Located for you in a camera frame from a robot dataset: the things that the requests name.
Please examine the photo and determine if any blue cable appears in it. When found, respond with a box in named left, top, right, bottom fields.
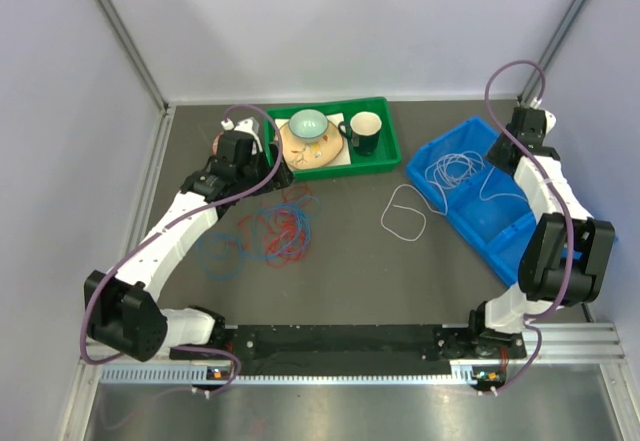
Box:
left=195, top=195, right=321, bottom=282

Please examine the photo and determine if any white cable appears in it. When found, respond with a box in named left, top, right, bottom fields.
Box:
left=380, top=149, right=529, bottom=242

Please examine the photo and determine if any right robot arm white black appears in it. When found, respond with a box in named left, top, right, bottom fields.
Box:
left=466, top=107, right=616, bottom=357

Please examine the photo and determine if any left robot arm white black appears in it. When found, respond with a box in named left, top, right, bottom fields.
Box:
left=82, top=131, right=294, bottom=362

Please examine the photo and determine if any red patterned small bowl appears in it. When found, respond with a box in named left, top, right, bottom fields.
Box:
left=212, top=133, right=224, bottom=155

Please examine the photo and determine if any peach ceramic plate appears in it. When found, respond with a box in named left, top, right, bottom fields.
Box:
left=278, top=119, right=346, bottom=170

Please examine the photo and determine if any light blue ceramic bowl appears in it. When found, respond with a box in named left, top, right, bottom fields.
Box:
left=288, top=109, right=329, bottom=142

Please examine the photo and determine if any blue plastic divided bin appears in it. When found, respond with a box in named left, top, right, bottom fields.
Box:
left=407, top=117, right=537, bottom=286

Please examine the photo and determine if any dark green mug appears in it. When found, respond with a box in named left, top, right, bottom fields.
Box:
left=338, top=111, right=382, bottom=156

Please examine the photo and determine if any green plastic tray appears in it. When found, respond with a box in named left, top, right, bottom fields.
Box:
left=263, top=96, right=402, bottom=182

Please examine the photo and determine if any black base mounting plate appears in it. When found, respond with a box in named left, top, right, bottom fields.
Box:
left=169, top=323, right=529, bottom=377

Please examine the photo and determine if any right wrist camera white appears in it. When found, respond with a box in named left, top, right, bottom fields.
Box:
left=529, top=98, right=557, bottom=135

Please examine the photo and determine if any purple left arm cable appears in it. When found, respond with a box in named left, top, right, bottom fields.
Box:
left=79, top=104, right=285, bottom=397

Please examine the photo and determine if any red cable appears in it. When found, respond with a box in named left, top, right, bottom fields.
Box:
left=237, top=183, right=314, bottom=263

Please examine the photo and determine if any grey slotted cable duct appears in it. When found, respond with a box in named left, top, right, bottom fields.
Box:
left=100, top=364, right=477, bottom=386

